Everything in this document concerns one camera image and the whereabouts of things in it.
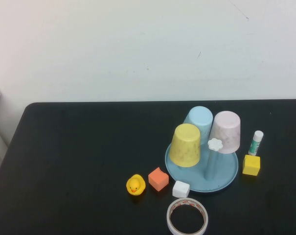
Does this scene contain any yellow plastic cup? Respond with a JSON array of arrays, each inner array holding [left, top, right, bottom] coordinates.
[[168, 123, 202, 168]]

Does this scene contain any light blue plastic cup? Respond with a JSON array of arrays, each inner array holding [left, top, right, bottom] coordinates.
[[183, 106, 213, 147]]

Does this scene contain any pink marbled plastic cup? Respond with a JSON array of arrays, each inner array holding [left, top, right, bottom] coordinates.
[[208, 111, 242, 155]]

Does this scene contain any blue cup stand with pegs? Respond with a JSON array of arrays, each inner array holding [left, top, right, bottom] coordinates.
[[164, 138, 239, 194]]

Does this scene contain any orange foam block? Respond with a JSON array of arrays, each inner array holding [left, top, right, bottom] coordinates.
[[148, 167, 169, 192]]

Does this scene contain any yellow rubber duck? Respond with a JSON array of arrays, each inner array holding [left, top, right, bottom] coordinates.
[[126, 174, 146, 196]]

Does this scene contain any white foam cube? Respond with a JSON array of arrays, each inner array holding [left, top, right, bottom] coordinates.
[[172, 180, 191, 198]]

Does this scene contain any white double-sided tape roll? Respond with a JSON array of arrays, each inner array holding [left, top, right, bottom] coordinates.
[[166, 197, 209, 235]]

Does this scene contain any white green glue stick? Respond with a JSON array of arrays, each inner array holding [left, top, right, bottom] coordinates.
[[248, 130, 264, 157]]

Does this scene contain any yellow cube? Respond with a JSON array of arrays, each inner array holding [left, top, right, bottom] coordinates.
[[242, 154, 261, 176]]

